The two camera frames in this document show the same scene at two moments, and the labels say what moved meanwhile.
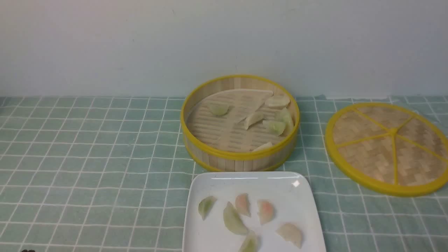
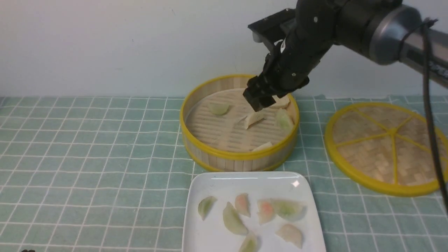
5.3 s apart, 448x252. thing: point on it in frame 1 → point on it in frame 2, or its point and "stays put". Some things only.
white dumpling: [252, 118] stays put
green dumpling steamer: [277, 128] → [290, 210]
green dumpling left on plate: [205, 205] stays put
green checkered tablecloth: [111, 174] stays put
